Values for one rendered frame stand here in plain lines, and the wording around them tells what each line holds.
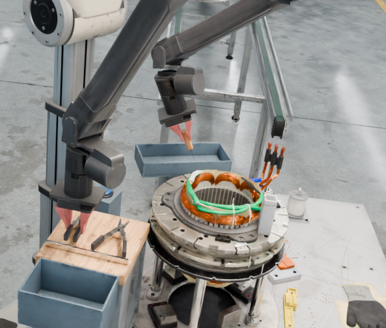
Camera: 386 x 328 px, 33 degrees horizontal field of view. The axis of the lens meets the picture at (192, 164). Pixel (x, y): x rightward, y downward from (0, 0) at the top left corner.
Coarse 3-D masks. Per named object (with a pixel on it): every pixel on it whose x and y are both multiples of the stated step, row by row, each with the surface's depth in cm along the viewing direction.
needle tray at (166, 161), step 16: (144, 144) 181; (160, 144) 182; (176, 144) 184; (208, 144) 187; (144, 160) 181; (160, 160) 182; (176, 160) 183; (192, 160) 184; (208, 160) 186; (224, 160) 184; (144, 176) 174; (160, 176) 175; (176, 176) 178
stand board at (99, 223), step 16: (96, 224) 145; (112, 224) 146; (128, 224) 147; (144, 224) 148; (80, 240) 140; (112, 240) 141; (128, 240) 142; (144, 240) 145; (48, 256) 134; (64, 256) 134; (80, 256) 135; (128, 256) 137; (112, 272) 132; (128, 272) 134
